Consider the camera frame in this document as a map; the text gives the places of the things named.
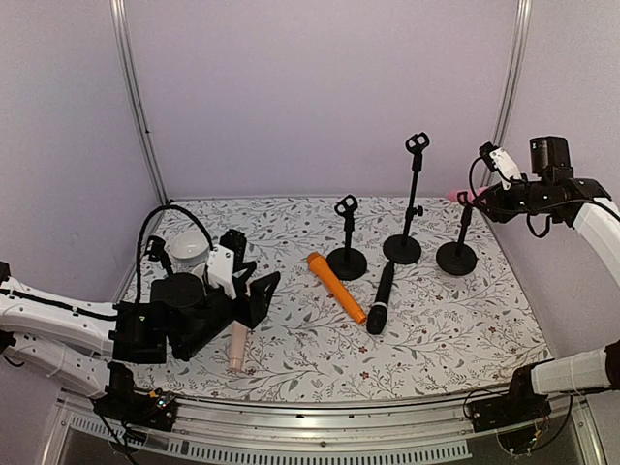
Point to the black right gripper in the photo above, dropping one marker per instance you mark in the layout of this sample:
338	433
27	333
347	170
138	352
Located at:
491	196

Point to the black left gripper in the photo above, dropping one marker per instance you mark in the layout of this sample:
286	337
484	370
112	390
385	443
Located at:
240	300

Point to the pink microphone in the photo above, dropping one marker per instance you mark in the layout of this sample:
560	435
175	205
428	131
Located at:
465	195

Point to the short black mic stand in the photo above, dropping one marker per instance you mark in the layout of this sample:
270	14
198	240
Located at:
456	258

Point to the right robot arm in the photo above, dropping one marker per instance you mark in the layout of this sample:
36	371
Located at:
586	207

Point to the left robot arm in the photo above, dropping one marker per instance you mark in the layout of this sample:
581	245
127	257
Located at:
88	345

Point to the middle black mic stand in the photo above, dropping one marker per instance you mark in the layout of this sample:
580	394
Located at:
347	263

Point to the far left black stand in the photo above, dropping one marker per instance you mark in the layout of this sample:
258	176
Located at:
155	251

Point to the tall black mic stand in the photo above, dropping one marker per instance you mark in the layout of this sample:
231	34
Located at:
402	248

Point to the beige microphone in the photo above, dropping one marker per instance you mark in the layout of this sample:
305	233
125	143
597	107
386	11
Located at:
237	346

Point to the orange microphone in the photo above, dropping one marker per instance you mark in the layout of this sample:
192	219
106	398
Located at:
319	266

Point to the white ceramic bowl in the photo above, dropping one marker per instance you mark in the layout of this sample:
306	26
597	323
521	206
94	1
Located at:
189	248

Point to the black microphone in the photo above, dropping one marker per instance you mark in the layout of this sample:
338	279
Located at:
378	314

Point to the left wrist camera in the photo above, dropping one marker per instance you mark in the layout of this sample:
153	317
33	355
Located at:
223	261

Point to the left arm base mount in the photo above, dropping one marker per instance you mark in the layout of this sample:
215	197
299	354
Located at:
156	409

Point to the right aluminium frame post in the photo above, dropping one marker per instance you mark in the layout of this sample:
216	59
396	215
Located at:
517	54

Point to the aluminium frame post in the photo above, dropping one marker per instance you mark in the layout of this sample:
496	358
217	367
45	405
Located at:
517	54
120	25

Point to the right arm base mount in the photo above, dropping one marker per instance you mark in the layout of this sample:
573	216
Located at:
519	404

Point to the aluminium front rail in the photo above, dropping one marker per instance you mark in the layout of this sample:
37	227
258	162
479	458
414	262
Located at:
429	430

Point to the left aluminium frame post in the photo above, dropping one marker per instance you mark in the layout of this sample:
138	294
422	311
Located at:
120	25

